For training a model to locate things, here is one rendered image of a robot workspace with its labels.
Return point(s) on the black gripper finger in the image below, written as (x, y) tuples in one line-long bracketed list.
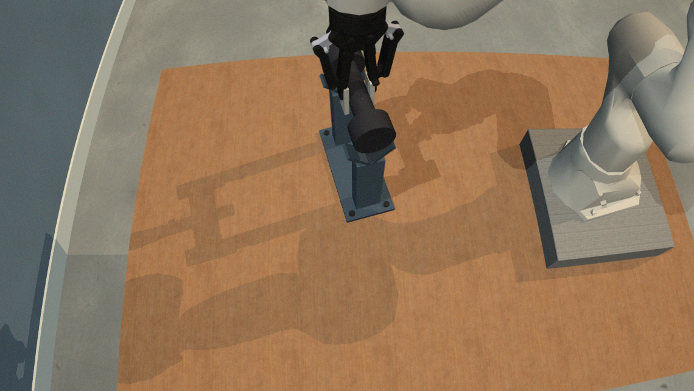
[(340, 80), (382, 69)]

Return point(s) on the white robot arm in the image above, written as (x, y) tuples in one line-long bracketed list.
[(649, 96)]

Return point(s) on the black dumbbell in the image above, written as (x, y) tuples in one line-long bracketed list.
[(370, 129)]

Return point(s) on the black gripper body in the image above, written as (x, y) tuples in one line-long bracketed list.
[(345, 25)]

